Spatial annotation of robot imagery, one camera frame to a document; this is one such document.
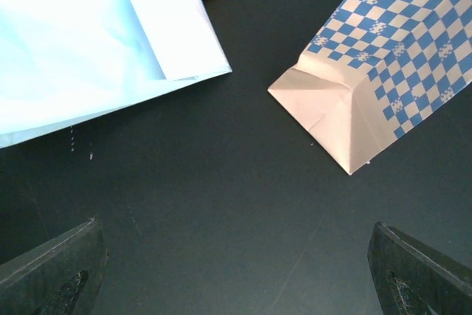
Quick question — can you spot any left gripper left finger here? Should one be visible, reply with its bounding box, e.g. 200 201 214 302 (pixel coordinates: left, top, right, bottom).
1 217 108 314

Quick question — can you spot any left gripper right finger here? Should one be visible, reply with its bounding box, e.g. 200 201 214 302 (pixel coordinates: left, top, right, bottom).
367 222 471 314

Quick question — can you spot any blue checkered paper bag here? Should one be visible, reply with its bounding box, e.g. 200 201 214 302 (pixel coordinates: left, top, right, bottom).
268 0 471 174

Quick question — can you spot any light blue paper bag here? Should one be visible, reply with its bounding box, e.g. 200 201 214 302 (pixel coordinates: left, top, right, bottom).
1 0 212 148

